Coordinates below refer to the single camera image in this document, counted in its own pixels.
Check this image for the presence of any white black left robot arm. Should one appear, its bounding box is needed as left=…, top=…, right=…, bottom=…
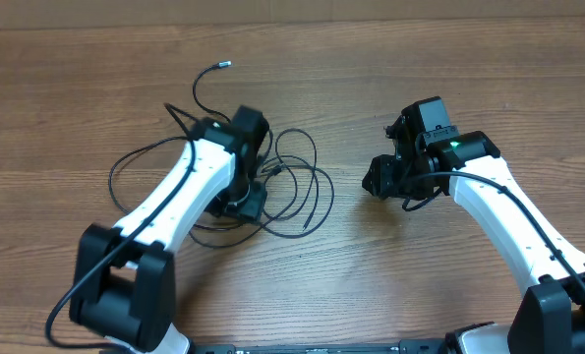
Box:
left=69, top=106, right=269, bottom=353

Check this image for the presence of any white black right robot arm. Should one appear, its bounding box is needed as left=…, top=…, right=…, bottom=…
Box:
left=362, top=96, right=585, bottom=354

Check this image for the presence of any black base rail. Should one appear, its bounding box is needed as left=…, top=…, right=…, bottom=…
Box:
left=189, top=338, right=452, bottom=354

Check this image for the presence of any brown cardboard wall panel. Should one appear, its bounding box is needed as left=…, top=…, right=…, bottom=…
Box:
left=0, top=0, right=585, bottom=30

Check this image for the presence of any thin black USB cable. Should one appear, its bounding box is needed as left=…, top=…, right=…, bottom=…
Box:
left=107, top=60, right=234, bottom=217

